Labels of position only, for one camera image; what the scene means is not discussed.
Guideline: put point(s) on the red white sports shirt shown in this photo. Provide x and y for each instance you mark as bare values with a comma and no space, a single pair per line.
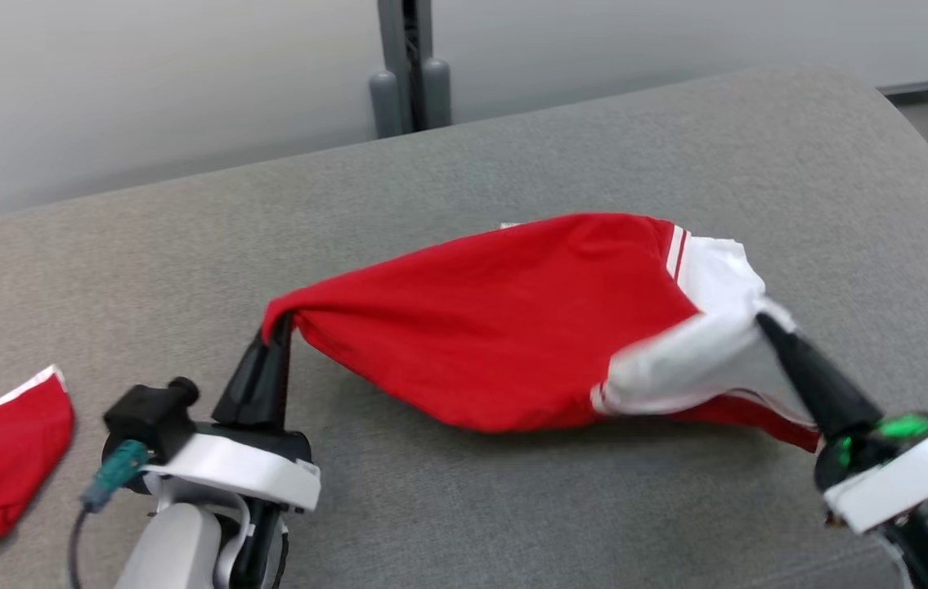
496,327

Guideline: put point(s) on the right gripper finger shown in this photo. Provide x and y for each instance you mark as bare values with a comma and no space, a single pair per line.
819,409
836,393

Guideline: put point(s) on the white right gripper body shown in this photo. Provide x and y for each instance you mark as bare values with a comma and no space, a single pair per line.
905,478

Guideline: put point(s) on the grey partition joint post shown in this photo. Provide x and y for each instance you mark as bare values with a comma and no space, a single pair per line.
388,33

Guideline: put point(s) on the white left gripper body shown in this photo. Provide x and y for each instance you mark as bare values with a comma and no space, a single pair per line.
251,466

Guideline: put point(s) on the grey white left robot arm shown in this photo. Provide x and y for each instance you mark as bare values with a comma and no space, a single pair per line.
173,548

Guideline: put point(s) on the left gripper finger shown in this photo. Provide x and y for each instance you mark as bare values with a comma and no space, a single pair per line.
278,384
243,397

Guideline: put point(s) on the grey fabric sofa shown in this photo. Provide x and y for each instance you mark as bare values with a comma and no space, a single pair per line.
186,270

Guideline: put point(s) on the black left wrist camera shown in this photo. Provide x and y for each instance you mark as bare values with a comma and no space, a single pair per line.
149,413

